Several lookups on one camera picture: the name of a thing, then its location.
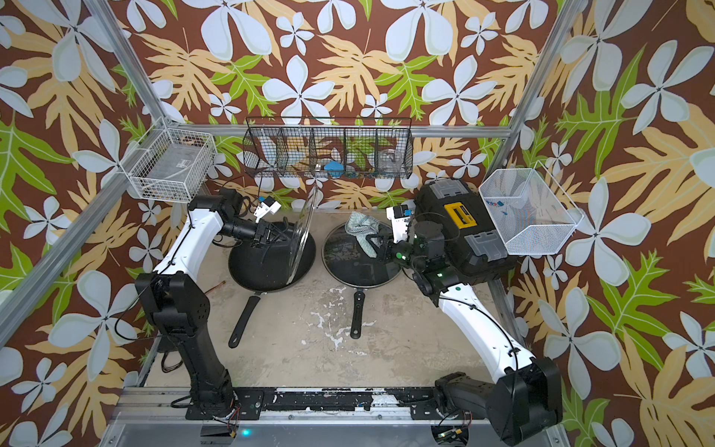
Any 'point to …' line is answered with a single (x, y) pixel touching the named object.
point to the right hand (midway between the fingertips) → (367, 237)
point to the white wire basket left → (170, 165)
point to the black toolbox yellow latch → (472, 249)
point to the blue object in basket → (334, 169)
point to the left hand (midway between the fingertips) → (288, 240)
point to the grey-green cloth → (362, 226)
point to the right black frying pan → (357, 310)
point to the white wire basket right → (531, 214)
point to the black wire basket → (330, 148)
